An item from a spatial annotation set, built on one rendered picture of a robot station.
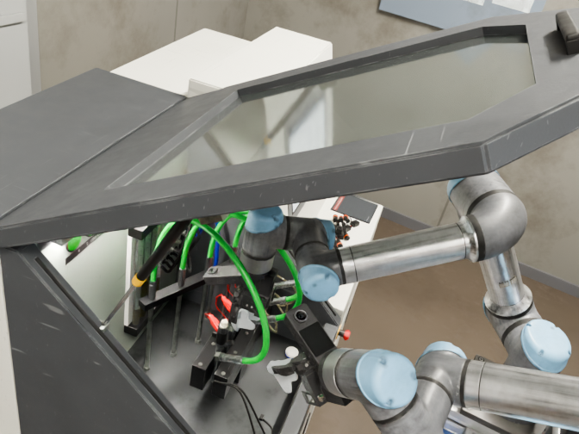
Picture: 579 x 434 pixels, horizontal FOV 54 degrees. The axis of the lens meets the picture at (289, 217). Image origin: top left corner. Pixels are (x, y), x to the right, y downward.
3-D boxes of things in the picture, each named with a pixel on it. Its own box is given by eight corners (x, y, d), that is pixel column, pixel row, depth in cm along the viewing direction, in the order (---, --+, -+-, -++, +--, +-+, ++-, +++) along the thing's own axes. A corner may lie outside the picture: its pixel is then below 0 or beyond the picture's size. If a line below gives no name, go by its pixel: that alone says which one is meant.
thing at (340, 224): (345, 257, 194) (349, 244, 191) (316, 246, 196) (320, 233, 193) (359, 224, 213) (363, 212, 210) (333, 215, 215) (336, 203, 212)
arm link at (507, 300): (507, 360, 146) (461, 206, 115) (484, 319, 158) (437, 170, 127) (552, 344, 144) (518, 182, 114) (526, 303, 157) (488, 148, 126)
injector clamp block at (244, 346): (221, 417, 149) (227, 379, 141) (186, 402, 151) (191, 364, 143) (264, 333, 177) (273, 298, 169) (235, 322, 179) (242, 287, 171)
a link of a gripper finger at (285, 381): (268, 398, 105) (300, 395, 98) (255, 368, 104) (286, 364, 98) (279, 389, 107) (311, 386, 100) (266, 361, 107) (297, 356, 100)
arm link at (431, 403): (468, 424, 85) (429, 365, 84) (448, 480, 76) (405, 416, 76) (425, 431, 90) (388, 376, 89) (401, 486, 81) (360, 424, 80)
